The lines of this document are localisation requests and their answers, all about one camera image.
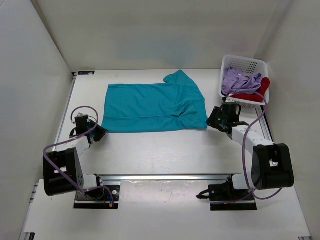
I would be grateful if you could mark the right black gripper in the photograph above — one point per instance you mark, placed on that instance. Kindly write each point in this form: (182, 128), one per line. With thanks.
(211, 121)

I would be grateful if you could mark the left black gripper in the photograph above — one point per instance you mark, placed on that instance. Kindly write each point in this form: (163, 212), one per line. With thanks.
(101, 131)

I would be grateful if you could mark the teal t shirt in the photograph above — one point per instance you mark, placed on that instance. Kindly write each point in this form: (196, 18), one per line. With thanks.
(175, 104)

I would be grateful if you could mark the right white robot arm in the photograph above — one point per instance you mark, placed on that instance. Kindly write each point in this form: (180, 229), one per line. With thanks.
(271, 166)

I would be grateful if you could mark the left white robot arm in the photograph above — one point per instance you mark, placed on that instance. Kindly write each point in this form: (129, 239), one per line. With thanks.
(62, 171)

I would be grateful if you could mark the lavender t shirt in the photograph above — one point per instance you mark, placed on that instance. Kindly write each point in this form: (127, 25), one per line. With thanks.
(236, 82)

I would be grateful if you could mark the red t shirt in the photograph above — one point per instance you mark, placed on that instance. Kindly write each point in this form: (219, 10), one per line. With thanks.
(265, 83)

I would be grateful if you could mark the white plastic laundry basket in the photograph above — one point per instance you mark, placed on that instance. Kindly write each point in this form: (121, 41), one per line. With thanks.
(248, 66)

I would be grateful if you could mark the dark label sticker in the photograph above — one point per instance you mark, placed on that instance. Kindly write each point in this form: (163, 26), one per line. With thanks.
(84, 73)

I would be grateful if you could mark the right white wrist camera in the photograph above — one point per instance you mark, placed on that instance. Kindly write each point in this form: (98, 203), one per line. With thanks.
(228, 100)

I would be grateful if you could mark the aluminium rail bar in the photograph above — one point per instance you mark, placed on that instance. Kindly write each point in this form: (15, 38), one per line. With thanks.
(163, 177)

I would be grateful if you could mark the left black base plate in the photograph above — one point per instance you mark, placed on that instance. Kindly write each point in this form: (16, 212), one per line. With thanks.
(101, 201)

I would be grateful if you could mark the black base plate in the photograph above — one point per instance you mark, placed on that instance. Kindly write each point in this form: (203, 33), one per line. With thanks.
(101, 201)
(223, 197)

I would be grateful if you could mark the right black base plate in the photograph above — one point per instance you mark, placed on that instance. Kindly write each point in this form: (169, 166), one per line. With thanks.
(223, 197)

